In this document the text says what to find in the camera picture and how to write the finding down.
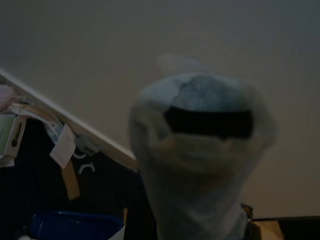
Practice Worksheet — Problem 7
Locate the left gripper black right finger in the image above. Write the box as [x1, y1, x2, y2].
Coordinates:
[204, 72, 279, 240]

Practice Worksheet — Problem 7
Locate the beige cardboard strip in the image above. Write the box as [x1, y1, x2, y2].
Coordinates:
[60, 158, 81, 201]

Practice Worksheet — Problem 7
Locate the blue plastic dustpan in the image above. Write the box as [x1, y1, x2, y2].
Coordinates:
[29, 210, 126, 240]

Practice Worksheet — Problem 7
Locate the white paper tag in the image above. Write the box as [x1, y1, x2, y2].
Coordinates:
[49, 123, 77, 169]

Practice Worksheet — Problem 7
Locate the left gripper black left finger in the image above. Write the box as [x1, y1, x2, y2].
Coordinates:
[129, 72, 206, 240]

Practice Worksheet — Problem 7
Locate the brown cardboard box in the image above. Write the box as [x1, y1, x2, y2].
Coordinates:
[246, 219, 284, 240]

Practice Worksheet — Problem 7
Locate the white product box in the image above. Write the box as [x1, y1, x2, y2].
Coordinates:
[0, 113, 28, 168]

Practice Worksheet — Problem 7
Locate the black floor rug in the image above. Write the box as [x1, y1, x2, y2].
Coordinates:
[0, 117, 156, 240]

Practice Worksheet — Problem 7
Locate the grey plastic clip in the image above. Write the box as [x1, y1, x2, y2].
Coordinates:
[74, 133, 101, 156]

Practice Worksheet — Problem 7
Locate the white baseboard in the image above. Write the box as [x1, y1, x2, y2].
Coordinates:
[0, 67, 139, 172]

